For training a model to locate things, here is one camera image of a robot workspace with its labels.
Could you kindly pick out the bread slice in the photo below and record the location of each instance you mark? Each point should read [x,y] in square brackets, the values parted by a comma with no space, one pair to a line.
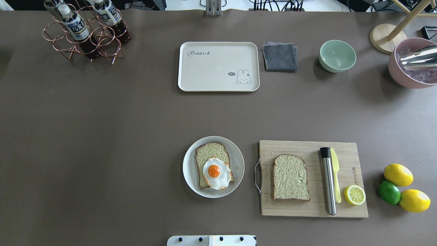
[290,178]
[206,151]

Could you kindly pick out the cream rabbit serving tray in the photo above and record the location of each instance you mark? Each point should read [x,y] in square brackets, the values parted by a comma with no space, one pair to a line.
[218,67]

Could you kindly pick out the bread slice under egg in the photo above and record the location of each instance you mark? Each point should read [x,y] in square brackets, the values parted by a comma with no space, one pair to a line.
[206,151]

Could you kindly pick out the fried egg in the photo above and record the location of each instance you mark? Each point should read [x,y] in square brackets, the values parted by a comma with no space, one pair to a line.
[217,173]

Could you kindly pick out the white round plate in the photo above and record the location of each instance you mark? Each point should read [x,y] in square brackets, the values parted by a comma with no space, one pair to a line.
[190,170]

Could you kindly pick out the grey folded cloth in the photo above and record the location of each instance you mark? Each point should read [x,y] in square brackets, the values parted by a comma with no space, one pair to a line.
[280,56]

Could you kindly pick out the steel muddler rod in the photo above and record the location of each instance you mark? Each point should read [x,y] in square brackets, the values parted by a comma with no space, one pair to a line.
[328,177]

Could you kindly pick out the yellow plastic knife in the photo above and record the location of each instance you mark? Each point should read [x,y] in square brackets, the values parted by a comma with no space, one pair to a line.
[336,168]

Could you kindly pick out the mint green bowl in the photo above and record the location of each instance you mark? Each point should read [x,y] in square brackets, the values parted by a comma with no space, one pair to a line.
[337,56]

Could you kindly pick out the wooden cutting board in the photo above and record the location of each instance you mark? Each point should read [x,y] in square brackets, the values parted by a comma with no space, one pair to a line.
[350,173]

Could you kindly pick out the lemon half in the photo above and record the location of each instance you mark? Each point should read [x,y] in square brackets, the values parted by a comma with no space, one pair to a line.
[355,195]

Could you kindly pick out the right tea bottle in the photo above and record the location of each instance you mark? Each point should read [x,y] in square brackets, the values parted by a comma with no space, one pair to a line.
[111,18]

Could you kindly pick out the tea bottle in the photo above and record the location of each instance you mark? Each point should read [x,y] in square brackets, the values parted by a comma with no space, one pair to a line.
[52,6]
[79,31]
[111,18]

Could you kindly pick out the front tea bottle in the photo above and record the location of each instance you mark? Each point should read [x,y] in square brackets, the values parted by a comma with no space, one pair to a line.
[79,31]

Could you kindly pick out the green lime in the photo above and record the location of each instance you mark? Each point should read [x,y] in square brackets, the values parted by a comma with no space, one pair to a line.
[389,192]

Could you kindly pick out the upper whole lemon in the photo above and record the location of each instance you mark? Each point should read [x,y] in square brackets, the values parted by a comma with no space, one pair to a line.
[398,174]

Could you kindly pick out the whole lemon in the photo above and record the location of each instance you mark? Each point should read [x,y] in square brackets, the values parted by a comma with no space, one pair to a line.
[398,174]
[414,201]

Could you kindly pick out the wooden cup stand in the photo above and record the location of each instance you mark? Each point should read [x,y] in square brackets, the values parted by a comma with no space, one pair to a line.
[385,37]

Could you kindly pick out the left tea bottle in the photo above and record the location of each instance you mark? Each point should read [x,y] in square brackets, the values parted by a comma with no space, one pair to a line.
[52,6]

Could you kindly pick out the lower whole lemon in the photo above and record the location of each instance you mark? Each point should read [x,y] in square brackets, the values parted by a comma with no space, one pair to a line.
[414,201]

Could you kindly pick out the pink ice bowl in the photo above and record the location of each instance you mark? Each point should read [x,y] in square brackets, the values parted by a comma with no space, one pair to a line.
[410,79]

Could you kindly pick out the steel ice scoop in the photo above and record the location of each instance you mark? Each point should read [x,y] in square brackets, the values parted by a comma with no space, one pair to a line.
[421,59]

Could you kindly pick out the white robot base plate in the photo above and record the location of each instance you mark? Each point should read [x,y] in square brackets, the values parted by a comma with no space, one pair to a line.
[212,240]

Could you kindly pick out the copper wire bottle rack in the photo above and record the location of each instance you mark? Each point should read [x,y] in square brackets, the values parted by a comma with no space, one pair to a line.
[108,45]

